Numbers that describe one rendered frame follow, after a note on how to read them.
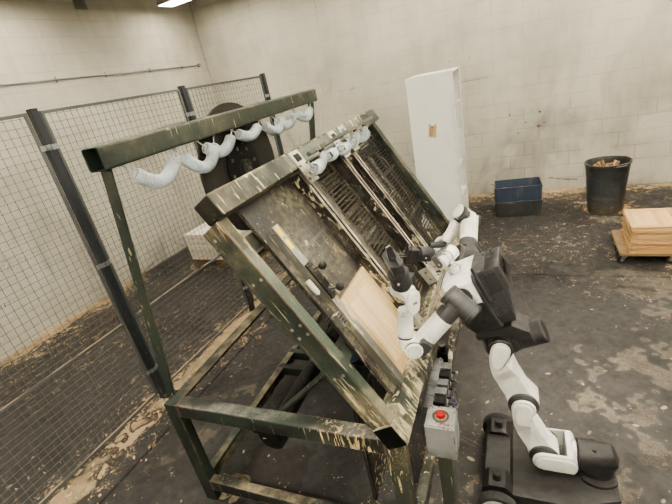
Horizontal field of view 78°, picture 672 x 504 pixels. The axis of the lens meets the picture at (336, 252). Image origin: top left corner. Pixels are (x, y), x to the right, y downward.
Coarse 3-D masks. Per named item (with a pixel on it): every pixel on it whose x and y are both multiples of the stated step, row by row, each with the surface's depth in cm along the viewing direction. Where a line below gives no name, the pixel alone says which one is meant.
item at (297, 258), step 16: (288, 256) 185; (304, 256) 188; (304, 272) 186; (320, 288) 186; (336, 304) 187; (352, 320) 190; (368, 336) 193; (368, 352) 193; (384, 352) 196; (384, 368) 194; (400, 384) 195
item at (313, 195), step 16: (304, 160) 216; (304, 176) 213; (304, 192) 217; (320, 192) 219; (320, 208) 217; (336, 224) 218; (352, 240) 219; (352, 256) 223; (368, 256) 224; (368, 272) 224; (384, 272) 226; (384, 288) 225; (400, 304) 226; (416, 320) 227
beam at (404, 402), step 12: (456, 240) 342; (432, 288) 268; (420, 312) 249; (408, 360) 209; (420, 360) 213; (408, 372) 200; (408, 384) 195; (420, 384) 203; (396, 396) 189; (408, 396) 191; (396, 408) 181; (408, 408) 186; (396, 420) 176; (408, 420) 182; (384, 432) 176; (396, 432) 173; (408, 432) 178; (384, 444) 179; (396, 444) 176
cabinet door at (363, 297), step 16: (352, 288) 206; (368, 288) 217; (352, 304) 200; (368, 304) 210; (384, 304) 221; (368, 320) 203; (384, 320) 214; (384, 336) 207; (400, 352) 209; (400, 368) 203
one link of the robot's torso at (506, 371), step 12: (492, 348) 193; (504, 348) 190; (492, 360) 195; (504, 360) 193; (516, 360) 207; (492, 372) 200; (504, 372) 197; (516, 372) 200; (504, 384) 204; (516, 384) 201; (528, 384) 205; (516, 396) 203; (528, 396) 200
